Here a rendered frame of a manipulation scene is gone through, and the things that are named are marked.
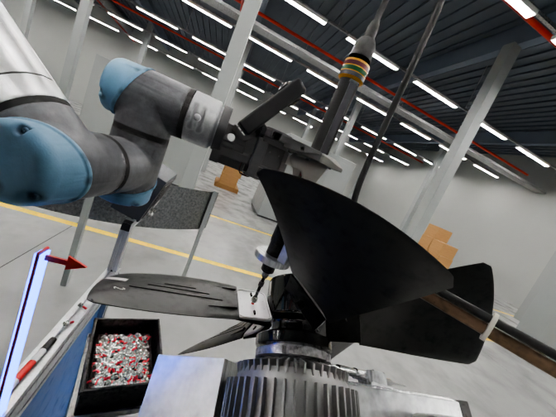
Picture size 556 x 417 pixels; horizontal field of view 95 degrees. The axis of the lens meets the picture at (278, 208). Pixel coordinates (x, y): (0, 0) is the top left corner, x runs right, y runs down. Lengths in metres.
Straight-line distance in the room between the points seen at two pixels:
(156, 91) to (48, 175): 0.18
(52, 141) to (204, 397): 0.45
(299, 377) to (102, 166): 0.38
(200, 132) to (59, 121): 0.16
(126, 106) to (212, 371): 0.46
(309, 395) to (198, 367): 0.23
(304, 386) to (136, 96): 0.46
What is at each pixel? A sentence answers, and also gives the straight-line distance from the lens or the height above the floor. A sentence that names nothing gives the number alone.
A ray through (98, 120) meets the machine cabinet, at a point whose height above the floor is 0.81.
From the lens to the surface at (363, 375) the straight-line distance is 0.71.
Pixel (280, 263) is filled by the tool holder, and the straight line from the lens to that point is 0.45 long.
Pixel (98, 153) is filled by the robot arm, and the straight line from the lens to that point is 0.32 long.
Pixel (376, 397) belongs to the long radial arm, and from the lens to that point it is 0.61.
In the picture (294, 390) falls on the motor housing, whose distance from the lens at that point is 0.44.
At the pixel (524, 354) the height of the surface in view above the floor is 1.37.
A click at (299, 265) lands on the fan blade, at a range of 0.41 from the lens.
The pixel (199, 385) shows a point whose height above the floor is 1.04.
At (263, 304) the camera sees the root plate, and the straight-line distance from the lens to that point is 0.54.
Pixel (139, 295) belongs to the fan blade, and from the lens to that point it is 0.47.
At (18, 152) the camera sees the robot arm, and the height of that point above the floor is 1.38.
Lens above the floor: 1.45
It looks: 9 degrees down
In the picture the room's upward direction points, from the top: 23 degrees clockwise
